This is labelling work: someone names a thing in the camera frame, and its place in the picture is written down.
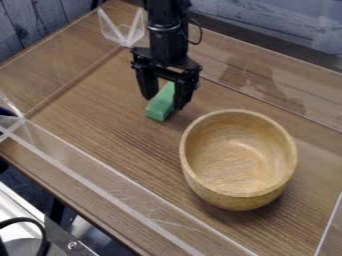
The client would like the clear acrylic corner bracket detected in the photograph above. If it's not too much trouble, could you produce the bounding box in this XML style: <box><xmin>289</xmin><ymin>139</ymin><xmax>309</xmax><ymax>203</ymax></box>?
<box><xmin>97</xmin><ymin>8</ymin><xmax>145</xmax><ymax>48</ymax></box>

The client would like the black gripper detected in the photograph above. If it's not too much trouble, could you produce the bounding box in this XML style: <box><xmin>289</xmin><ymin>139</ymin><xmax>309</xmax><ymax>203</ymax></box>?
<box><xmin>130</xmin><ymin>23</ymin><xmax>201</xmax><ymax>110</ymax></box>

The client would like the black table leg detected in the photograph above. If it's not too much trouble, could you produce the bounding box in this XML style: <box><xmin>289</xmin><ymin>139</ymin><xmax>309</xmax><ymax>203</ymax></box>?
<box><xmin>49</xmin><ymin>199</ymin><xmax>65</xmax><ymax>224</ymax></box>

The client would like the green rectangular block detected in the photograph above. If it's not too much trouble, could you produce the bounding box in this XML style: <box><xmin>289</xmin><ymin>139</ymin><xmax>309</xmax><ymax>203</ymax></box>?
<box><xmin>144</xmin><ymin>82</ymin><xmax>174</xmax><ymax>121</ymax></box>

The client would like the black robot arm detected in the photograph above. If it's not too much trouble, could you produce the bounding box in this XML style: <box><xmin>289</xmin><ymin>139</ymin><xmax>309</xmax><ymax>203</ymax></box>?
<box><xmin>130</xmin><ymin>0</ymin><xmax>201</xmax><ymax>110</ymax></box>

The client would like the black cable loop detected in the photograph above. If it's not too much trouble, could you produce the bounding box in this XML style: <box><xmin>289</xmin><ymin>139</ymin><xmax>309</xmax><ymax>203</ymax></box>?
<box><xmin>0</xmin><ymin>217</ymin><xmax>50</xmax><ymax>256</ymax></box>

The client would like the brown wooden bowl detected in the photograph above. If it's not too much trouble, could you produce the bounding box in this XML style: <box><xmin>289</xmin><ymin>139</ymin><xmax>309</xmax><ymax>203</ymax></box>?
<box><xmin>178</xmin><ymin>109</ymin><xmax>297</xmax><ymax>211</ymax></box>

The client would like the metal bracket with screw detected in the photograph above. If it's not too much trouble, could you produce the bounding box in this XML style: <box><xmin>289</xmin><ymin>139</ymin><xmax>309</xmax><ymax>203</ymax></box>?
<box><xmin>43</xmin><ymin>218</ymin><xmax>98</xmax><ymax>256</ymax></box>

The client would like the clear acrylic front barrier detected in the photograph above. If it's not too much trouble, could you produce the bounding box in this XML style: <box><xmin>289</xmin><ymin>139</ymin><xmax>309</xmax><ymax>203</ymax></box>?
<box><xmin>0</xmin><ymin>99</ymin><xmax>257</xmax><ymax>256</ymax></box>

